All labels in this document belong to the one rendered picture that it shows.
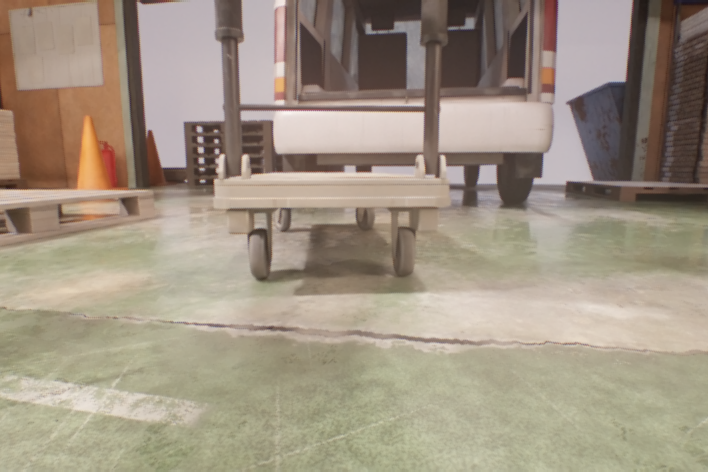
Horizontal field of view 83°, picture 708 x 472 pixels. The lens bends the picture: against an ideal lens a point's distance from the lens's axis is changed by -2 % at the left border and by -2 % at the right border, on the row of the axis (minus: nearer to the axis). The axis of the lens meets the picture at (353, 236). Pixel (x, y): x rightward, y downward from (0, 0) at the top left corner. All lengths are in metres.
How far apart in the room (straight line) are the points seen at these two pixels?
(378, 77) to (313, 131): 2.09
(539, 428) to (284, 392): 0.23
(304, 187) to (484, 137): 1.59
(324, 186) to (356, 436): 0.39
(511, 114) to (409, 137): 0.50
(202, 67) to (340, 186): 6.44
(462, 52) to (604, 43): 2.77
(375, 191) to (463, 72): 3.60
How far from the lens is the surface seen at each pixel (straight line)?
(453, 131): 2.12
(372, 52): 4.26
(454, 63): 4.21
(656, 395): 0.51
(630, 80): 4.65
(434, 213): 0.68
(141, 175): 5.25
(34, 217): 1.60
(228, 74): 0.68
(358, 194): 0.65
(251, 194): 0.65
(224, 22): 0.69
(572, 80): 6.38
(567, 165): 6.28
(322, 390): 0.43
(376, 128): 2.13
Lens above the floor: 0.22
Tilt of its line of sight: 10 degrees down
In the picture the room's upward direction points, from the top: straight up
